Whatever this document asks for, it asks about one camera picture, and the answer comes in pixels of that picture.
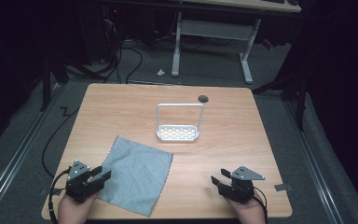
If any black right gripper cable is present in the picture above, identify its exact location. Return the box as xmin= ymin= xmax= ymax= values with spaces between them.
xmin=253 ymin=186 xmax=269 ymax=224

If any grey cloth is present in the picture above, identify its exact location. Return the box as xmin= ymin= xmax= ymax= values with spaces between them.
xmin=98 ymin=135 xmax=174 ymax=217

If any grey tape piece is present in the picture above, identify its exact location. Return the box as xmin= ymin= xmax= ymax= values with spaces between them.
xmin=274 ymin=183 xmax=293 ymax=192

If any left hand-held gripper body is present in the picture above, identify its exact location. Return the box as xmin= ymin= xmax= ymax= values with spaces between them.
xmin=64 ymin=160 xmax=106 ymax=204

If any bundle of black cables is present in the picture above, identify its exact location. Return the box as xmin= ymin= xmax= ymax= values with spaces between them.
xmin=101 ymin=7 xmax=145 ymax=84

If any person's left hand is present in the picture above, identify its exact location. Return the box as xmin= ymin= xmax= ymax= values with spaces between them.
xmin=57 ymin=190 xmax=101 ymax=224

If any black metal stand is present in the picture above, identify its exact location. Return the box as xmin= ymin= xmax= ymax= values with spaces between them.
xmin=39 ymin=46 xmax=71 ymax=112
xmin=251 ymin=59 xmax=312 ymax=133

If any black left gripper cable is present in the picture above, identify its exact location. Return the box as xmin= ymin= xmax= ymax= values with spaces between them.
xmin=48 ymin=168 xmax=73 ymax=224

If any white desk with metal legs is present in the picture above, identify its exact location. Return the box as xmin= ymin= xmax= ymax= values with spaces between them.
xmin=167 ymin=0 xmax=303 ymax=85

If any black floor cable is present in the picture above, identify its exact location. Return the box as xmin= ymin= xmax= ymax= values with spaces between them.
xmin=41 ymin=105 xmax=81 ymax=180

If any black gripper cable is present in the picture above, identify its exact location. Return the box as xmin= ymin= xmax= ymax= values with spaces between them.
xmin=253 ymin=186 xmax=269 ymax=224
xmin=48 ymin=168 xmax=73 ymax=224

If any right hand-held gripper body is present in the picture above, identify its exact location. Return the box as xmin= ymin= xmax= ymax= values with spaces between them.
xmin=218 ymin=165 xmax=266 ymax=204

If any person's right hand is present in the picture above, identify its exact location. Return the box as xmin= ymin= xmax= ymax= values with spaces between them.
xmin=224 ymin=190 xmax=268 ymax=224

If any metal floor rail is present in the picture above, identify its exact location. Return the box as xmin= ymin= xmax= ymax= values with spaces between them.
xmin=282 ymin=101 xmax=346 ymax=224
xmin=0 ymin=83 xmax=62 ymax=218

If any white rack with hanging bar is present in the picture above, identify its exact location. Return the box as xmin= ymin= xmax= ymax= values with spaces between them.
xmin=156 ymin=103 xmax=205 ymax=143

